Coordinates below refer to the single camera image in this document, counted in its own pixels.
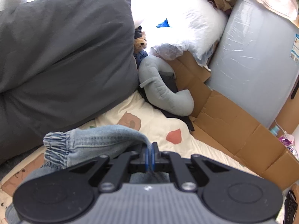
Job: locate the brown plush toy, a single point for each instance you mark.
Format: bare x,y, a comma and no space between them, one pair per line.
140,42

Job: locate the brown cardboard sheet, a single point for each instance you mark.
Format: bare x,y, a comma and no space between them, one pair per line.
229,126

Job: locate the teal bottle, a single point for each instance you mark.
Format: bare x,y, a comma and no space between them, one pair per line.
274,130

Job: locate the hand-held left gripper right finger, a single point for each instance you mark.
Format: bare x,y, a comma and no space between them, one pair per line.
154,159

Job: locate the light blue denim pants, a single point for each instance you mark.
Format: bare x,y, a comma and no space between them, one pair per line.
93,140

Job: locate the plastic-wrapped grey mattress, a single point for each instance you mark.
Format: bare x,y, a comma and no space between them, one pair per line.
257,58

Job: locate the black mesh item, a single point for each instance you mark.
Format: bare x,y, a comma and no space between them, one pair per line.
290,207

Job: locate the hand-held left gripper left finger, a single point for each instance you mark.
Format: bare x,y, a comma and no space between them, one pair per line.
146,159

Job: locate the cream printed bedsheet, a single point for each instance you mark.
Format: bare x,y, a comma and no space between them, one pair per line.
163,123

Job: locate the grey plush neck pillow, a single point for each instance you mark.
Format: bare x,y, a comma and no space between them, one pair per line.
161,91

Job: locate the white plastic-wrapped pillow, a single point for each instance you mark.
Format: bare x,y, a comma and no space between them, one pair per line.
186,16

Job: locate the purple printed packet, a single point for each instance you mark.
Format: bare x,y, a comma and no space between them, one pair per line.
286,140

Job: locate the dark grey garment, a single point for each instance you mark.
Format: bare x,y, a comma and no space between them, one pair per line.
65,58

